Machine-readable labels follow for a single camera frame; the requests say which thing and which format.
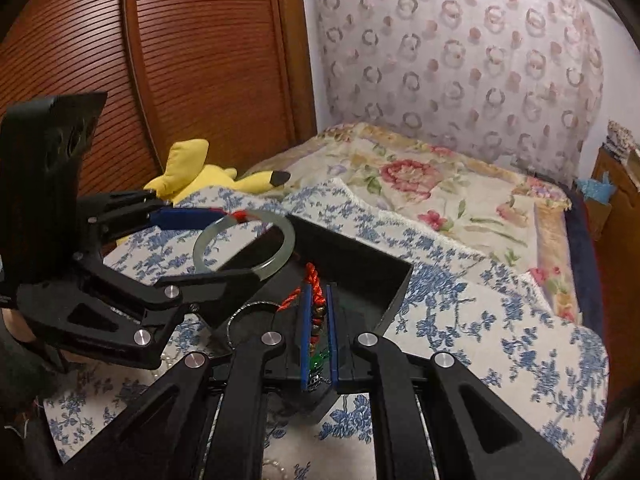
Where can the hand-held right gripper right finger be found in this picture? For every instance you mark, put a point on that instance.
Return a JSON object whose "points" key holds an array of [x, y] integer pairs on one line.
{"points": [[333, 345]]}

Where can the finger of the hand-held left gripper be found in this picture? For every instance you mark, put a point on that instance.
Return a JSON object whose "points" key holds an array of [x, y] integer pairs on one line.
{"points": [[220, 279], [185, 218]]}

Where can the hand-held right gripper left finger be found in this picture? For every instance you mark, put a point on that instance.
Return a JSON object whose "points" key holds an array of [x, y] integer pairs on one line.
{"points": [[303, 345]]}

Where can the black jewelry box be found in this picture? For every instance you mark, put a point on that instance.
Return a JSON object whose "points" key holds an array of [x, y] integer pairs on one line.
{"points": [[375, 285]]}

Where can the pale green jade bangle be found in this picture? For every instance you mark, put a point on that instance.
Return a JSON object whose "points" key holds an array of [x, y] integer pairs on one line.
{"points": [[290, 247]]}

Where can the yellow plush toy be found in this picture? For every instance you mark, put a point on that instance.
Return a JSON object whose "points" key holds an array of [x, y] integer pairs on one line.
{"points": [[185, 165]]}

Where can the blue floral cloth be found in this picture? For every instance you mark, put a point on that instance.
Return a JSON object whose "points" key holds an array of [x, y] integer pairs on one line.
{"points": [[475, 350]]}

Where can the wooden louvred wardrobe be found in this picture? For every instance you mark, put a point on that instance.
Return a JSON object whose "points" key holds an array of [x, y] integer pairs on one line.
{"points": [[200, 60]]}

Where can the pink floral bed quilt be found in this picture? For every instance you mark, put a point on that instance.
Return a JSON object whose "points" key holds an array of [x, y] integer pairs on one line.
{"points": [[425, 175]]}

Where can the dark blue bed sheet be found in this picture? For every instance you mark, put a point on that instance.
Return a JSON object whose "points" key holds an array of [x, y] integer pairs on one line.
{"points": [[587, 260]]}

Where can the blue tissue pack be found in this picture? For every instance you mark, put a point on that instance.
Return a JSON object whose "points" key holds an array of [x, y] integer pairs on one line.
{"points": [[597, 190]]}

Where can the sheer circle-patterned curtain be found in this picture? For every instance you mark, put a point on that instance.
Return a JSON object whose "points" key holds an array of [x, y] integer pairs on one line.
{"points": [[450, 60]]}

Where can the wooden sideboard cabinet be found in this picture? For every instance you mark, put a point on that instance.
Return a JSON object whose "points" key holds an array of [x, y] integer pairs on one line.
{"points": [[616, 185]]}

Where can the patterned fabric pouch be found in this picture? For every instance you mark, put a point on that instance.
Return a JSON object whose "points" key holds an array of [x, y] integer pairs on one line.
{"points": [[620, 137]]}

